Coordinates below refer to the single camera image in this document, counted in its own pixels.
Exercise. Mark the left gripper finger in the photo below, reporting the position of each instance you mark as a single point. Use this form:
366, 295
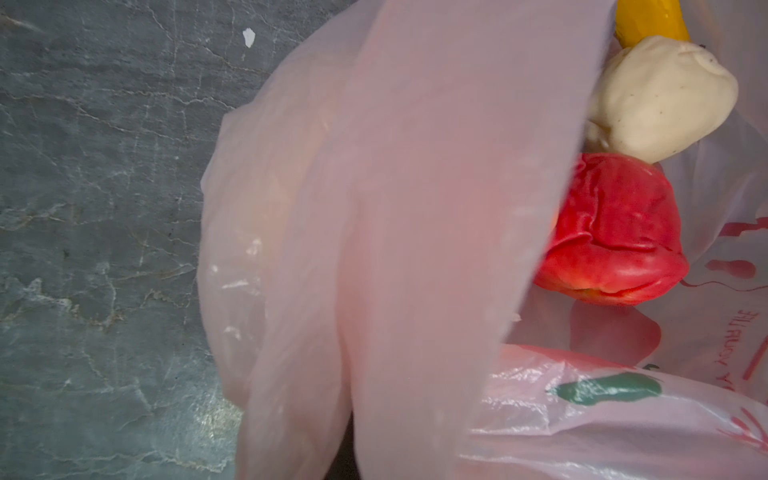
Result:
344, 465

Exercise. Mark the pink plastic bag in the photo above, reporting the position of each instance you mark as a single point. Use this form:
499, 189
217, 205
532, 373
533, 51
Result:
373, 222

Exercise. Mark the red fake strawberry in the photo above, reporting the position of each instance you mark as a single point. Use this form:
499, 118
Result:
617, 240

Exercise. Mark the beige fake fruit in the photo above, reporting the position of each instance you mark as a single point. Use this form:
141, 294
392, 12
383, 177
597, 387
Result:
656, 99

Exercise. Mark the yellow fake banana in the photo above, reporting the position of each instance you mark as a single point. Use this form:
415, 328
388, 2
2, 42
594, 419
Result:
637, 19

